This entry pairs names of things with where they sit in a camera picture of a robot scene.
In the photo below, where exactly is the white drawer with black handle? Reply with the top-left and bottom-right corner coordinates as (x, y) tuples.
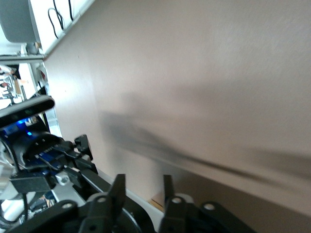
(96, 168), (171, 219)

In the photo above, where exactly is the looped black floor cable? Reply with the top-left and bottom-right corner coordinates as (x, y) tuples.
(48, 6), (66, 39)

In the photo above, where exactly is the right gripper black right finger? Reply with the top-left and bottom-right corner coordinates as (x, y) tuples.
(158, 174), (195, 233)

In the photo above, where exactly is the aluminium table edge rail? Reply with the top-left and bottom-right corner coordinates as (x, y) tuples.
(42, 0), (97, 60)

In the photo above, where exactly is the grey rounded box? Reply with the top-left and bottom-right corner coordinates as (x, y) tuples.
(0, 0), (41, 44)

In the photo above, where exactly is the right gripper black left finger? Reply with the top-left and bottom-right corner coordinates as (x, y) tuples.
(81, 173), (127, 233)

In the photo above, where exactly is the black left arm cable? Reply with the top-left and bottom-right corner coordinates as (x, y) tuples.
(0, 193), (30, 223)

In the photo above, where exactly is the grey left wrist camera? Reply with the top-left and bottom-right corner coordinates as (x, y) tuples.
(0, 95), (55, 128)

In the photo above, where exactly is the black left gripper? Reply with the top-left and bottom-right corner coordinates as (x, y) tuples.
(0, 121), (116, 195)

